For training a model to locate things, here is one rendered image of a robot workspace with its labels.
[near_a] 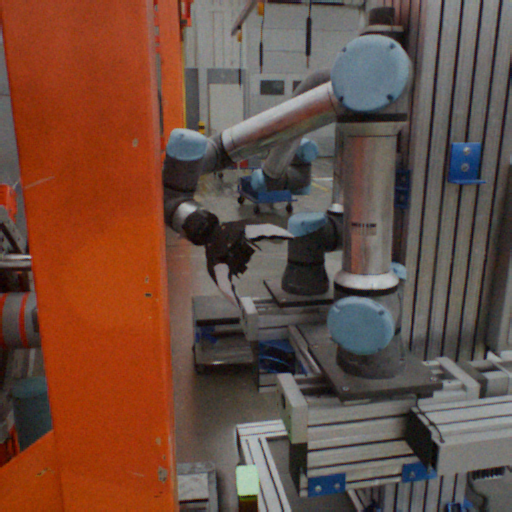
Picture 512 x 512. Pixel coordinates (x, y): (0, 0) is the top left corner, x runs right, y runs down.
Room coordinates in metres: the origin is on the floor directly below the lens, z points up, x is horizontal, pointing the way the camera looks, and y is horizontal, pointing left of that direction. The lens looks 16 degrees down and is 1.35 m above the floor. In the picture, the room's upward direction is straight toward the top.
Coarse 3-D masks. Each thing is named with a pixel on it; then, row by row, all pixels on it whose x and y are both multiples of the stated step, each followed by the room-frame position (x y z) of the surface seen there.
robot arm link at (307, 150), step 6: (300, 144) 1.73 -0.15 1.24; (306, 144) 1.73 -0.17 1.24; (312, 144) 1.74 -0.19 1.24; (300, 150) 1.72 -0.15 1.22; (306, 150) 1.73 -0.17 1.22; (312, 150) 1.74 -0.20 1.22; (318, 150) 1.75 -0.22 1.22; (294, 156) 1.76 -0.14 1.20; (300, 156) 1.73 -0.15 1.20; (306, 156) 1.73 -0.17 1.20; (312, 156) 1.74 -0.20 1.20; (294, 162) 1.76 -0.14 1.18; (300, 162) 1.75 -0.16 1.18; (306, 162) 1.75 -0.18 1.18
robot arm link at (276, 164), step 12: (324, 72) 1.47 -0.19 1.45; (300, 84) 1.50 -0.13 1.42; (312, 84) 1.47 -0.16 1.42; (288, 144) 1.57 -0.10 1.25; (276, 156) 1.62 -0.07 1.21; (288, 156) 1.61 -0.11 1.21; (264, 168) 1.68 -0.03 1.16; (276, 168) 1.64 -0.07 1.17; (252, 180) 1.72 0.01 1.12; (264, 180) 1.68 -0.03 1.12; (276, 180) 1.68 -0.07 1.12
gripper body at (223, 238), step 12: (216, 216) 0.96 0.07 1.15; (216, 228) 0.90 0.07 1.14; (228, 228) 0.89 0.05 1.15; (192, 240) 0.94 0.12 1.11; (216, 240) 0.88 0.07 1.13; (228, 240) 0.87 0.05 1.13; (240, 240) 0.88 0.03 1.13; (216, 252) 0.87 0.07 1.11; (228, 252) 0.86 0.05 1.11; (240, 252) 0.89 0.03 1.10; (252, 252) 0.90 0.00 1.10; (228, 264) 0.87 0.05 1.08; (240, 264) 0.90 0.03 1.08
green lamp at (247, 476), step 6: (240, 468) 0.85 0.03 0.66; (246, 468) 0.85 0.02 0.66; (252, 468) 0.85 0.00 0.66; (240, 474) 0.84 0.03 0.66; (246, 474) 0.84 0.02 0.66; (252, 474) 0.84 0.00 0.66; (240, 480) 0.82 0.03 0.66; (246, 480) 0.83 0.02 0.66; (252, 480) 0.83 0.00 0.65; (258, 480) 0.83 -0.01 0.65; (240, 486) 0.82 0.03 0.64; (246, 486) 0.83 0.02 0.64; (252, 486) 0.83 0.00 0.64; (258, 486) 0.83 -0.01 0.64; (240, 492) 0.82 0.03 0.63; (246, 492) 0.83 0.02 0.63; (252, 492) 0.83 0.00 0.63
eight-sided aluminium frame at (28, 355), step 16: (0, 208) 1.23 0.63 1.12; (0, 224) 1.25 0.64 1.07; (0, 240) 1.32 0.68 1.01; (16, 240) 1.32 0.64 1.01; (16, 272) 1.40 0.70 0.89; (16, 288) 1.39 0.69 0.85; (32, 288) 1.40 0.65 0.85; (16, 352) 1.32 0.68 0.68; (32, 352) 1.33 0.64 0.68; (16, 368) 1.30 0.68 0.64; (32, 368) 1.31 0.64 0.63; (0, 400) 1.16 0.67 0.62; (0, 416) 1.15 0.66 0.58; (0, 432) 1.03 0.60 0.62
